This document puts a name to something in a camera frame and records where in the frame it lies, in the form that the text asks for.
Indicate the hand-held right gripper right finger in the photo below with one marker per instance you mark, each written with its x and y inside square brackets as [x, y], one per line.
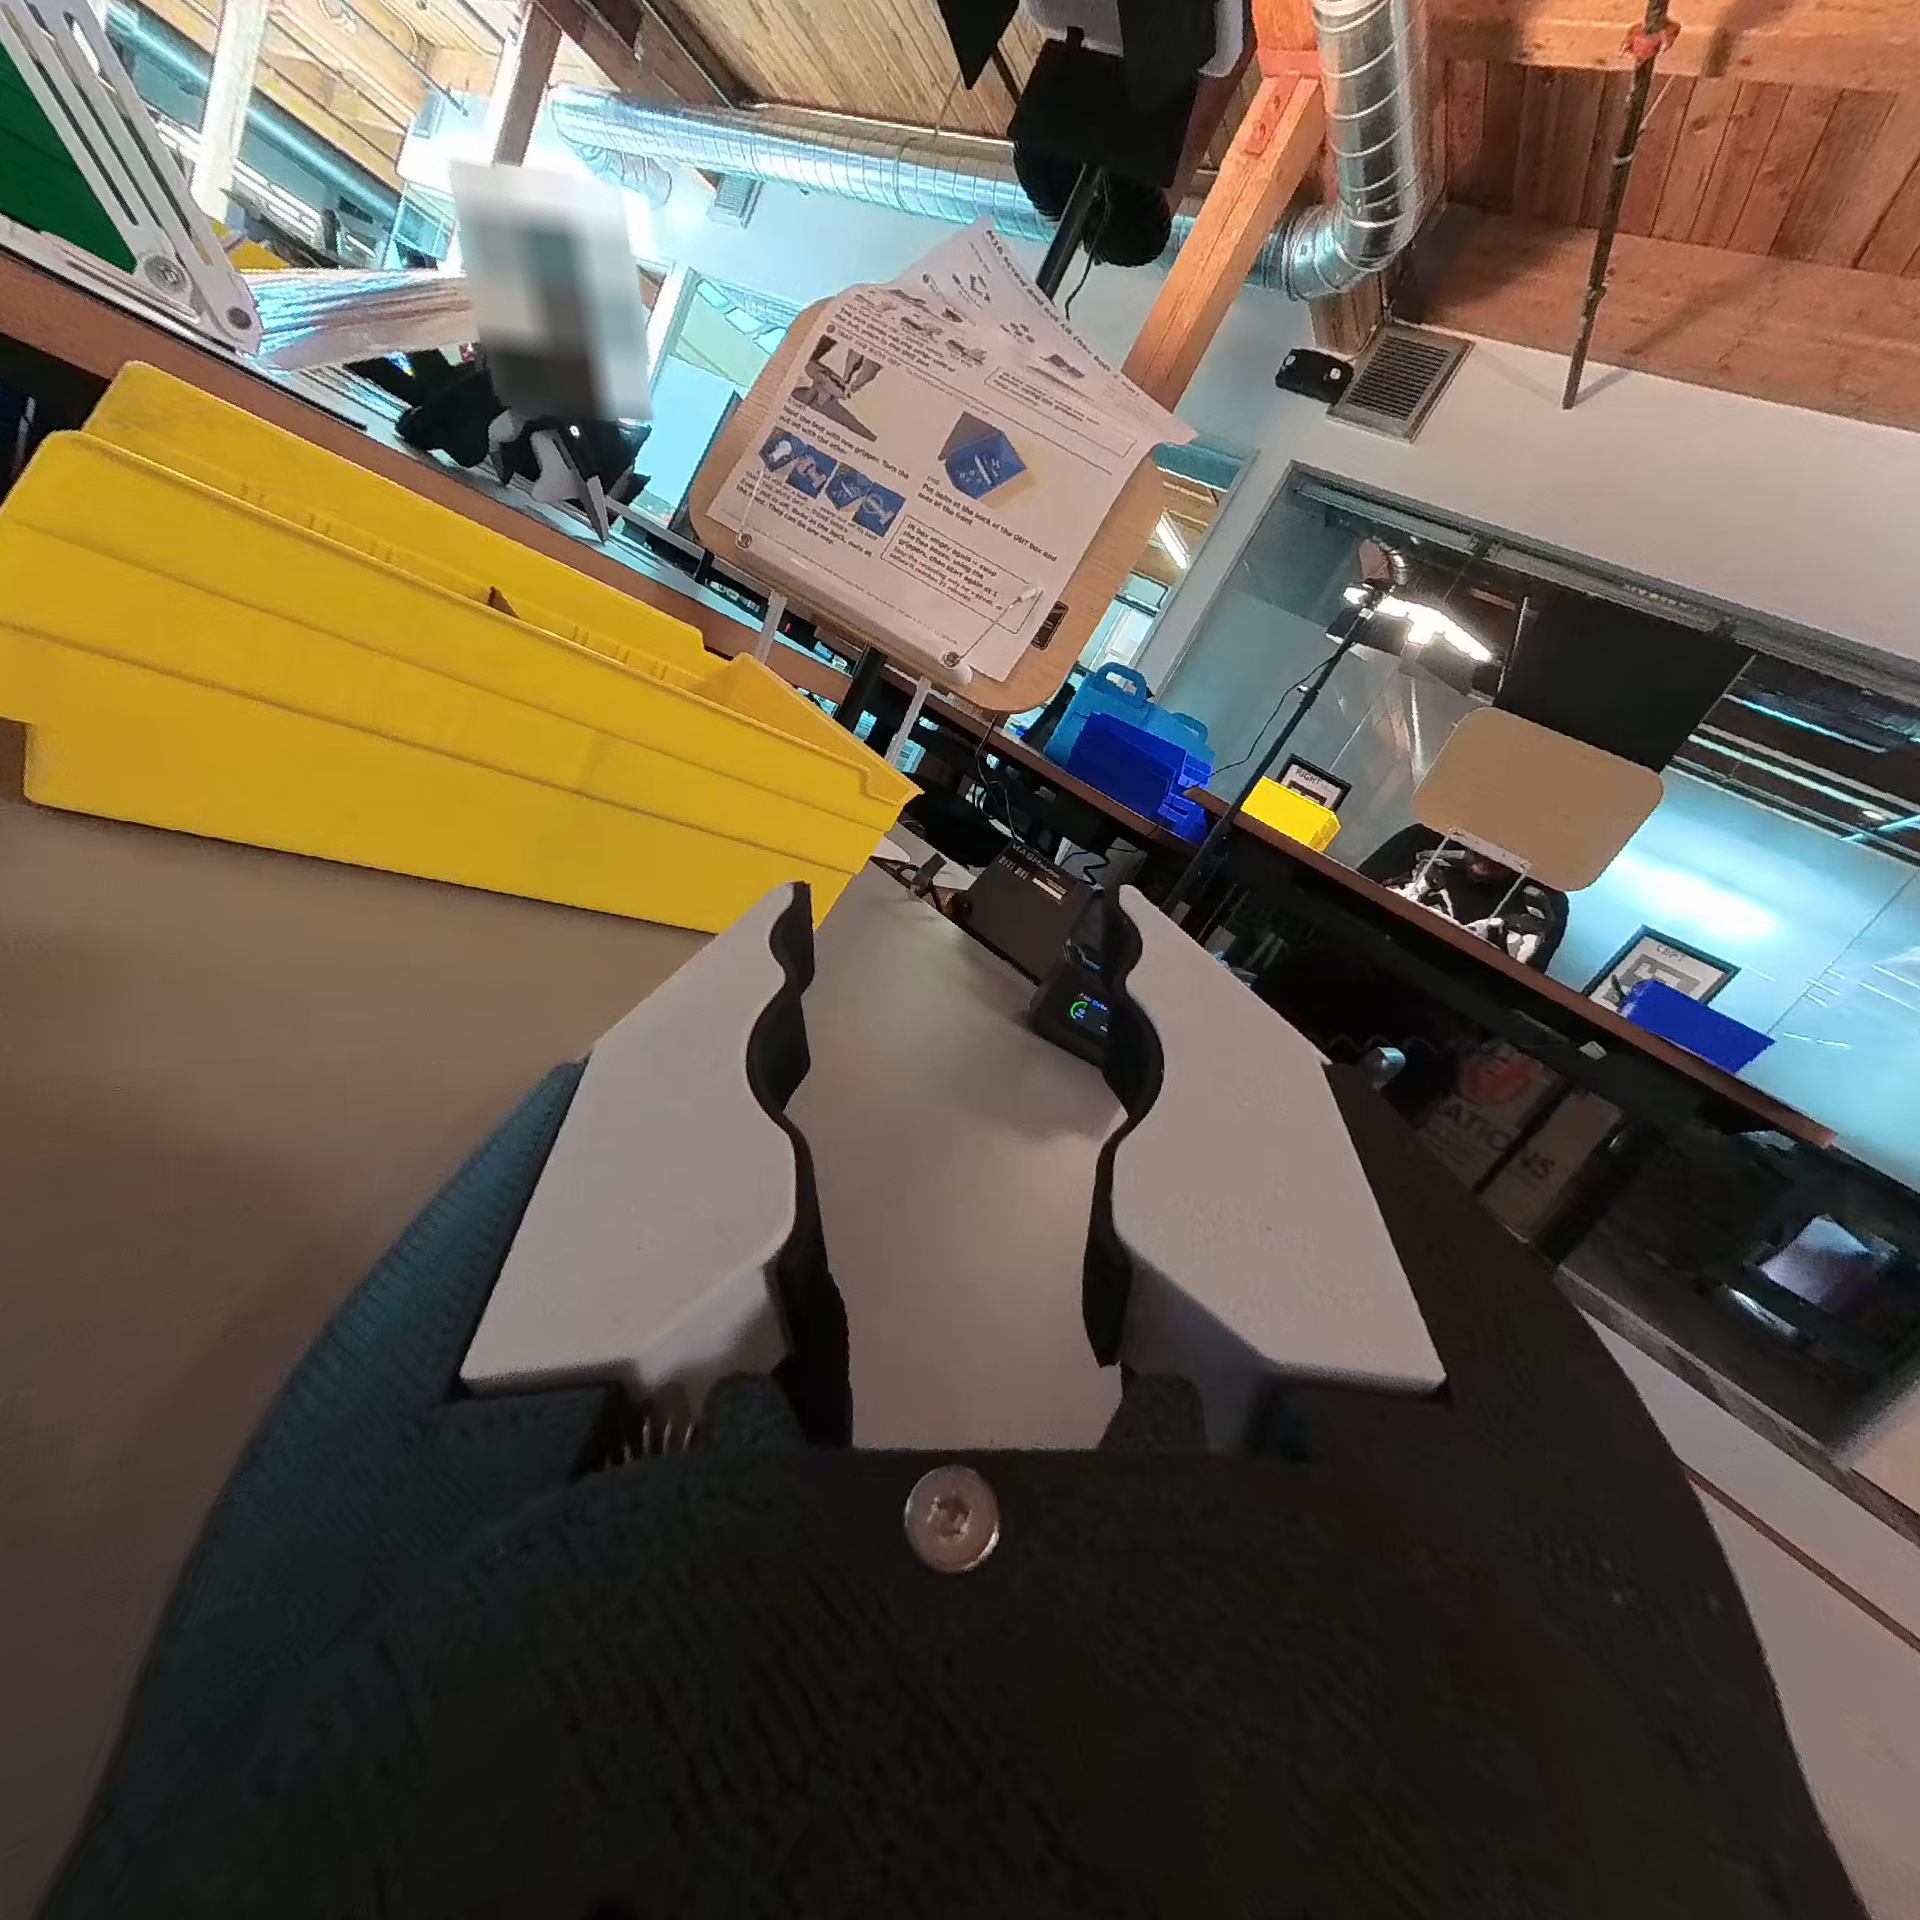
[1277, 1201]

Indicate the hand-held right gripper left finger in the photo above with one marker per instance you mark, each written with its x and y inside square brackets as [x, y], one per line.
[645, 1171]

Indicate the printed sign box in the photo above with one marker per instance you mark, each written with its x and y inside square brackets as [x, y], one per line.
[1500, 1124]

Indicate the black device with screen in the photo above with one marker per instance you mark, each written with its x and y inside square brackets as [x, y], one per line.
[1077, 1020]

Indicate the small yellow labelled bin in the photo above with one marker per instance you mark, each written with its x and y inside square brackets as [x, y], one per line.
[1289, 812]

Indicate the framed picture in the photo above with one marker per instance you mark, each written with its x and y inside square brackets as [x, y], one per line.
[1659, 968]

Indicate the blank wooden board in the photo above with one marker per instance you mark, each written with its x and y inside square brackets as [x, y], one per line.
[1540, 795]

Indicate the black panel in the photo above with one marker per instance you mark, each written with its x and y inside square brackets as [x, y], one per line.
[1628, 674]

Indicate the wooden board with instruction sheets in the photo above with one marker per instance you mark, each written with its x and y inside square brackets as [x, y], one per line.
[902, 523]

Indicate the wooden beam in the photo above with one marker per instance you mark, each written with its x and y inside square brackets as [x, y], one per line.
[1230, 241]

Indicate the metal rod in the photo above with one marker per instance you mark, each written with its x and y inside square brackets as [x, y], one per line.
[1609, 225]

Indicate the green panel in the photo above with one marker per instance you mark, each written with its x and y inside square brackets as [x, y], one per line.
[44, 165]

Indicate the wall vent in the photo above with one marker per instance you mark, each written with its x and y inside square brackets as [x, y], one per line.
[1398, 381]

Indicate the black wall device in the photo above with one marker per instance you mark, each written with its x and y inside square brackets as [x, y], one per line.
[1312, 373]

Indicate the silver foil duct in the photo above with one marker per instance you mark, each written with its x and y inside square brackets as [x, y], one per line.
[359, 317]

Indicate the white metal frame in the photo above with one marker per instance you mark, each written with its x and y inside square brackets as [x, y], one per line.
[211, 293]

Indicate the silver ceiling duct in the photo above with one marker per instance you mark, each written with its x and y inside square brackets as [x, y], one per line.
[902, 165]

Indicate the silver elbow duct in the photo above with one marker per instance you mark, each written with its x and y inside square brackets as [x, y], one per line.
[1373, 136]

